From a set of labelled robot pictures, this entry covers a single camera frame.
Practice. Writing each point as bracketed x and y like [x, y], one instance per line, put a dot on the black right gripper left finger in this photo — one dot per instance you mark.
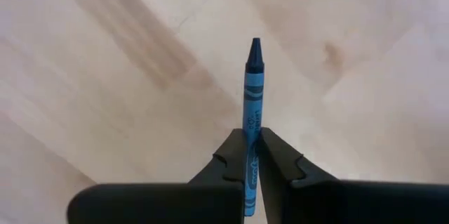
[210, 196]

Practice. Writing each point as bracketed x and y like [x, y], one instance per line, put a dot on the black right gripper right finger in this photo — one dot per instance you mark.
[287, 196]

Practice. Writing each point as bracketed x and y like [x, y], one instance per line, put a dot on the blue crayon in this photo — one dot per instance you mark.
[253, 104]

